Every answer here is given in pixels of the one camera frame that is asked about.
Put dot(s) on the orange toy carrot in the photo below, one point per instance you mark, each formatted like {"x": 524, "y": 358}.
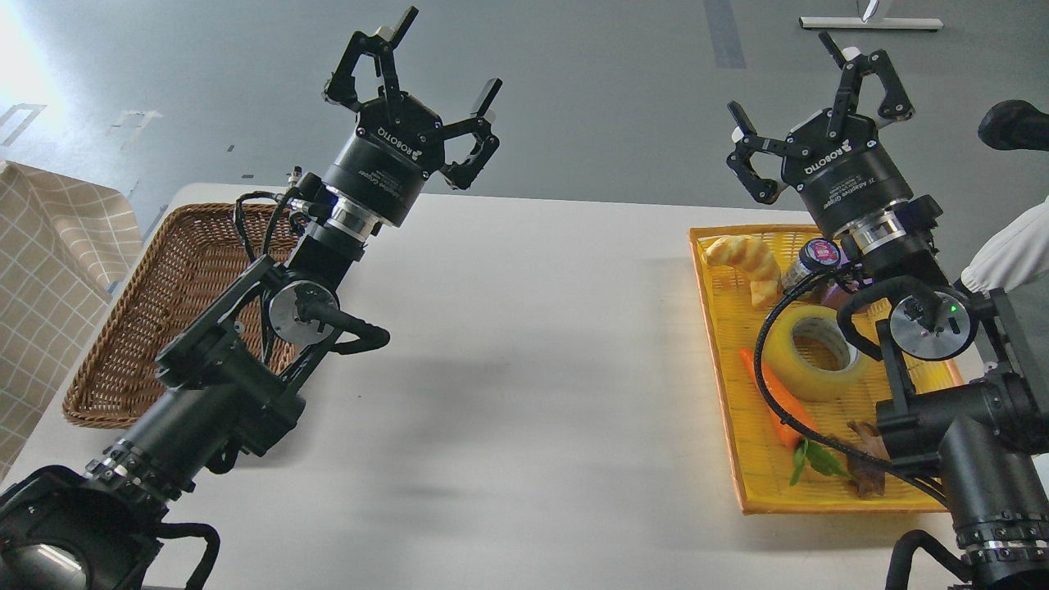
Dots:
{"x": 788, "y": 436}

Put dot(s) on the white metal stand base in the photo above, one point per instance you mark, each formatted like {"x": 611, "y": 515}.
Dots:
{"x": 871, "y": 15}

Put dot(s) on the black shoe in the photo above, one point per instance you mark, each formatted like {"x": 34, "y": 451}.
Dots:
{"x": 1014, "y": 125}

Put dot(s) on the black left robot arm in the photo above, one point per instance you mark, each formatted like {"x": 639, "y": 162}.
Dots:
{"x": 232, "y": 377}

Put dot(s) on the toy croissant bread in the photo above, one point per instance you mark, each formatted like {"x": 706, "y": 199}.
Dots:
{"x": 754, "y": 258}

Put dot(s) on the beige checkered cloth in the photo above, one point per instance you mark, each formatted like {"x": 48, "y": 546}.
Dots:
{"x": 64, "y": 243}

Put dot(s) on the small dark glass jar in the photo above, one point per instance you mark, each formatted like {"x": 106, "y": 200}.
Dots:
{"x": 818, "y": 254}

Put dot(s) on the yellow tape roll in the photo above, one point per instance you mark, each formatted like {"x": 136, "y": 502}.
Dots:
{"x": 807, "y": 352}

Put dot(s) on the yellow plastic tray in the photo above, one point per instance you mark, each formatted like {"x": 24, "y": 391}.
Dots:
{"x": 761, "y": 466}

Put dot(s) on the brown wicker basket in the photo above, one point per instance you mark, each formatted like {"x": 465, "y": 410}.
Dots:
{"x": 192, "y": 258}

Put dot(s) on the white sleeved forearm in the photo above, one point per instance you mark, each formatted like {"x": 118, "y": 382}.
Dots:
{"x": 1015, "y": 256}

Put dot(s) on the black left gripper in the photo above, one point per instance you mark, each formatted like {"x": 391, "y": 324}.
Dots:
{"x": 385, "y": 156}

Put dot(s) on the purple foam block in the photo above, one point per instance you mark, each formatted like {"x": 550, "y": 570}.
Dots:
{"x": 835, "y": 296}

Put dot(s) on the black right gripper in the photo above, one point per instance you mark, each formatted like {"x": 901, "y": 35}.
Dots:
{"x": 848, "y": 168}

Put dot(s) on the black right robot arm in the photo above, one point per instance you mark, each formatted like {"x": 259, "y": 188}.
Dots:
{"x": 968, "y": 411}

